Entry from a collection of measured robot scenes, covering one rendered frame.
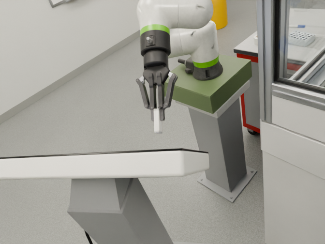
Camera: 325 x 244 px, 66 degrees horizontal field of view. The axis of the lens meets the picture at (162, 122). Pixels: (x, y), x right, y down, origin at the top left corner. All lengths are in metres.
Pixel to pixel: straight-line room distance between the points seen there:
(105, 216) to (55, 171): 0.18
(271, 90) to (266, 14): 0.21
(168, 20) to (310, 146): 0.55
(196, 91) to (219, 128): 0.27
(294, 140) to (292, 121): 0.07
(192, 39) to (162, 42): 0.39
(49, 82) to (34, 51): 0.46
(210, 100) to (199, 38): 0.27
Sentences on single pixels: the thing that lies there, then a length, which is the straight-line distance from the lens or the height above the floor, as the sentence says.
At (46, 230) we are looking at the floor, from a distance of 2.19.
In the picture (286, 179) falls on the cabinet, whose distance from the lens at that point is 1.00.
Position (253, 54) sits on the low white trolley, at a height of 0.74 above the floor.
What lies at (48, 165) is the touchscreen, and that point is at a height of 1.19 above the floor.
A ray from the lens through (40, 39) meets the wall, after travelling 3.87.
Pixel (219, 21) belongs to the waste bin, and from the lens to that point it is 3.98.
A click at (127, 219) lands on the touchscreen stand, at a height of 0.99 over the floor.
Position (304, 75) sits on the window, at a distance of 0.71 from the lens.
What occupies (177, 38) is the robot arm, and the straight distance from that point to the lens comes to 1.15.
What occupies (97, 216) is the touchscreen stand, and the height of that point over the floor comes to 1.00.
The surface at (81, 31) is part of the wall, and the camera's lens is 4.07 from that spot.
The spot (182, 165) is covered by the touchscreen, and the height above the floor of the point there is 1.18.
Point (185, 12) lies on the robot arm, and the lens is 0.81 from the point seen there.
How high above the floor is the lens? 1.51
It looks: 38 degrees down
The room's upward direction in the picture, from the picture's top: 20 degrees counter-clockwise
